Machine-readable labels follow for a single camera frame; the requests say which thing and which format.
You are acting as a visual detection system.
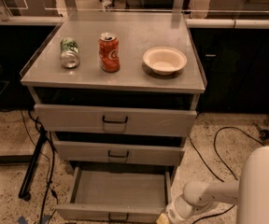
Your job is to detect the grey top drawer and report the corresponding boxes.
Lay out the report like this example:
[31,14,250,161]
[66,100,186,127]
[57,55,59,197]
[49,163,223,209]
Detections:
[35,104,196,137]

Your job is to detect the white paper bowl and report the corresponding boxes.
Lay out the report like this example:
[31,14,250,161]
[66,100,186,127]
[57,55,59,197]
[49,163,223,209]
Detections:
[143,47,187,76]

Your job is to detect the grey metal drawer cabinet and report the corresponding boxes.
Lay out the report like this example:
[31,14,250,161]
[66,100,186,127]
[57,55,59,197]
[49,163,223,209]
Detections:
[20,10,207,175]

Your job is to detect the grey middle drawer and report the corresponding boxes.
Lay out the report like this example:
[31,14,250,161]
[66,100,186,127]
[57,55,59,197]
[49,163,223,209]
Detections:
[54,132,184,166]

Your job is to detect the black cable at left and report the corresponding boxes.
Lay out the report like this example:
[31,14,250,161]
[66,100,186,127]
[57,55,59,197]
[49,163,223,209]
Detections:
[20,109,60,224]

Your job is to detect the black floor cable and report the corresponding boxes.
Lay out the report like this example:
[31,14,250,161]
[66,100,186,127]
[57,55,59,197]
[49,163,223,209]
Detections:
[189,126,266,224]

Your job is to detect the green soda can lying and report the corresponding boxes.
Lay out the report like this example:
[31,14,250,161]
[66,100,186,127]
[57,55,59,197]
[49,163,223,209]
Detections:
[60,37,80,68]

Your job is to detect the grey drawer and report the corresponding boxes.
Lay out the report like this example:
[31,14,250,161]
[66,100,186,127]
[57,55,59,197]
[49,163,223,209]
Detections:
[57,163,171,224]
[54,132,184,166]
[35,104,196,137]

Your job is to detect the grey bottom drawer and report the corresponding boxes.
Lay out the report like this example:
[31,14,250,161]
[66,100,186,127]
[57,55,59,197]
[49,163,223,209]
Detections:
[57,163,171,224]

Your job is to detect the blue tape on floor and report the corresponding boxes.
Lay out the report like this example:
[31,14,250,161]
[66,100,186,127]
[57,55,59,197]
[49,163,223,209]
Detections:
[17,215,51,224]

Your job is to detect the red cola can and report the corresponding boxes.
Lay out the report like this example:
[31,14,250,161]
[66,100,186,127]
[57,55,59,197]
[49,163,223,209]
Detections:
[98,32,120,73]

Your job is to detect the black stand leg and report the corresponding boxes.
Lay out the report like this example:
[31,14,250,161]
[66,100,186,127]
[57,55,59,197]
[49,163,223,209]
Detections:
[19,127,47,202]

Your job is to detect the white horizontal rail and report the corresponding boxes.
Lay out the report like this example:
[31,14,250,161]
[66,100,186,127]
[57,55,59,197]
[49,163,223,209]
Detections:
[0,16,269,29]

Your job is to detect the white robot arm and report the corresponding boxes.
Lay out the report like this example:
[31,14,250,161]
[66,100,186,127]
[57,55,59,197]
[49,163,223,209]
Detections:
[156,147,269,224]

